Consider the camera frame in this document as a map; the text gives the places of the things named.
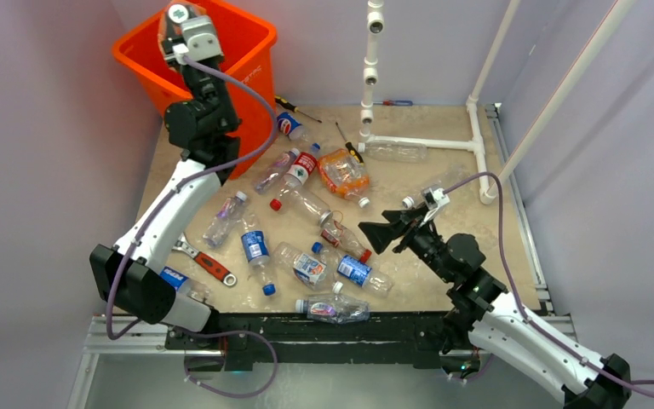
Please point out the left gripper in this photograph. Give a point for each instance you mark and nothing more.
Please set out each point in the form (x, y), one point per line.
(171, 43)

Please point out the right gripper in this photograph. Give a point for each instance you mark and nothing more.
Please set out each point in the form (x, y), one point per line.
(381, 234)

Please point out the large orange label bottle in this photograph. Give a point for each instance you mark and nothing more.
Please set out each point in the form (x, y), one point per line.
(345, 177)

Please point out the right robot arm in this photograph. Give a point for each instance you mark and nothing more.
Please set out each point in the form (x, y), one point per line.
(487, 314)

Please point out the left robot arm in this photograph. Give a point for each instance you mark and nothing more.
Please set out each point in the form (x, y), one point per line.
(127, 274)

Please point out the orange plastic bin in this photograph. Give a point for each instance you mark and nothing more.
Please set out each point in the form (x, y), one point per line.
(246, 41)

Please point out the Pepsi bottle near bin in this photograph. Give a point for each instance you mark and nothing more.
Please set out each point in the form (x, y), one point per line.
(291, 127)

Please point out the red gold label bottle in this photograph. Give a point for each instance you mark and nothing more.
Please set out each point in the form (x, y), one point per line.
(344, 239)

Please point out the blue Pocari label bottle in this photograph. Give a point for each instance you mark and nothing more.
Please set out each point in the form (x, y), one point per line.
(369, 279)

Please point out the clear bottle by pipe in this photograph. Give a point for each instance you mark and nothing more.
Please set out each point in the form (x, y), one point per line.
(404, 152)

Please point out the clear jar silver lid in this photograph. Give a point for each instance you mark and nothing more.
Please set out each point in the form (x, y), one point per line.
(307, 204)

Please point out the black yellow short screwdriver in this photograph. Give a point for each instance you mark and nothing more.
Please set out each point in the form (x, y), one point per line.
(349, 146)

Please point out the white orange label bottle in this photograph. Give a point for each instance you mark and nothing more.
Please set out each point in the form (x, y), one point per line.
(310, 271)

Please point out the purple label front bottle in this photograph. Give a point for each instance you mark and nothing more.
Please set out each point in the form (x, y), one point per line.
(334, 307)

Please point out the red label Nongfu bottle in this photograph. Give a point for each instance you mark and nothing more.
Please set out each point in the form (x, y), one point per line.
(304, 165)

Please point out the clear bottle red cap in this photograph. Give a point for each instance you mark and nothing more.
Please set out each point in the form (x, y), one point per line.
(284, 197)

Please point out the red blue small screwdriver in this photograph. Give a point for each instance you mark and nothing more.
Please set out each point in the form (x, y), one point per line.
(396, 103)

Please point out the black yellow long screwdriver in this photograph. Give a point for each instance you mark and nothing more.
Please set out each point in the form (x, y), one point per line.
(288, 106)

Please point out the blue label bottle standing cap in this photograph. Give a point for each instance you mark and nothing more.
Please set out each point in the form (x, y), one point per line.
(254, 243)

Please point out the purple label bottle left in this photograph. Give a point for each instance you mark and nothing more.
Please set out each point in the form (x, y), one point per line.
(225, 220)

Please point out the red adjustable wrench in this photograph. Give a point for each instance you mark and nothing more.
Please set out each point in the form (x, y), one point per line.
(206, 262)

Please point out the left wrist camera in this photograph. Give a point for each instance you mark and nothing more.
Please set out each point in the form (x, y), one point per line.
(185, 15)

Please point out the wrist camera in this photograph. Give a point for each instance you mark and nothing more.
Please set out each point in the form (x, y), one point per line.
(185, 15)
(435, 198)

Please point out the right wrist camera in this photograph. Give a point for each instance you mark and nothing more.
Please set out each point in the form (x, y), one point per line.
(435, 198)

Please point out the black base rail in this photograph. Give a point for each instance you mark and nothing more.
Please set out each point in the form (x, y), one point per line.
(423, 340)

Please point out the aluminium frame rail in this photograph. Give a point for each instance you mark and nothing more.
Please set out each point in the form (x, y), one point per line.
(142, 339)

